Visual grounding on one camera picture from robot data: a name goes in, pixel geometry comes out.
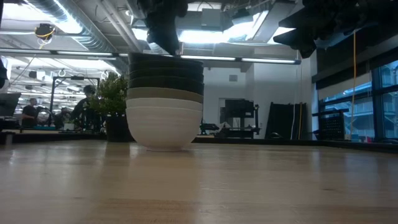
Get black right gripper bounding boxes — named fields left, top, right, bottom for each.
left=272, top=0, right=374, bottom=59

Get black pegboard cart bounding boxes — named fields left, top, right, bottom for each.
left=312, top=110, right=346, bottom=141

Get green plant in black pot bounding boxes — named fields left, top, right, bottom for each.
left=89, top=72, right=135, bottom=143

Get silver ventilation duct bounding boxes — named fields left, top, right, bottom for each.
left=27, top=0, right=120, bottom=54

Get dark grey bowl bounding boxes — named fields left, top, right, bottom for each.
left=128, top=70, right=205, bottom=83
left=128, top=52, right=205, bottom=67
left=127, top=77, right=205, bottom=96

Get black table edge rail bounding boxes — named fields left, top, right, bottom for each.
left=0, top=131, right=398, bottom=154

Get black monitor on stand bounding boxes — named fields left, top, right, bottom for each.
left=218, top=98, right=261, bottom=138

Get yellow cable reel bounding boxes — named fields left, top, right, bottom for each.
left=34, top=22, right=57, bottom=40

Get dark monitor screen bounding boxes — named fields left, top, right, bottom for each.
left=0, top=91, right=22, bottom=118

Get black leaning panel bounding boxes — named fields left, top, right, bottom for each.
left=264, top=101, right=308, bottom=141

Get person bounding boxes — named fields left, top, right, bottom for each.
left=70, top=84, right=103, bottom=132
left=21, top=97, right=40, bottom=129
left=53, top=106, right=72, bottom=130

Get long ceiling light strip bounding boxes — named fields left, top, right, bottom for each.
left=179, top=54, right=302, bottom=65
left=0, top=47, right=129, bottom=59

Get beige bowl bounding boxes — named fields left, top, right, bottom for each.
left=126, top=86, right=205, bottom=104

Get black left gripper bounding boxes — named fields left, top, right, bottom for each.
left=136, top=0, right=189, bottom=56

